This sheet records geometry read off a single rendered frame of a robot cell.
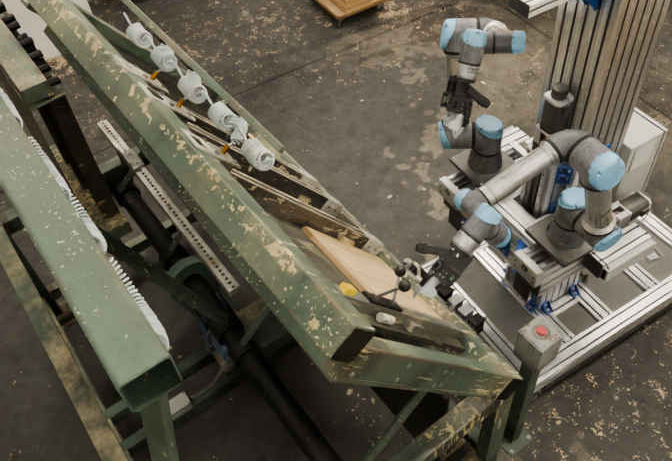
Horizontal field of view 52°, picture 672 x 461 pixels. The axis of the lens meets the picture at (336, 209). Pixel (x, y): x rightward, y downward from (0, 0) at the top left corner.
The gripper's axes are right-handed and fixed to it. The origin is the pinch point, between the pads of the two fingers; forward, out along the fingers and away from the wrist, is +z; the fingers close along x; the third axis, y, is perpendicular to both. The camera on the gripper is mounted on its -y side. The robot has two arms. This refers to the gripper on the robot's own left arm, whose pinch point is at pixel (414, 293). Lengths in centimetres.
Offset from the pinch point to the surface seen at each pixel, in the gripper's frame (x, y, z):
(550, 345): 54, 45, -9
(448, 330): 41.5, 14.3, 9.3
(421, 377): -19.5, 18.1, 13.4
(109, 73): -25, -116, 6
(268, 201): -2, -55, 8
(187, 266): 65, -91, 69
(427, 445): 35, 35, 45
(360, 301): -20.5, -8.4, 8.5
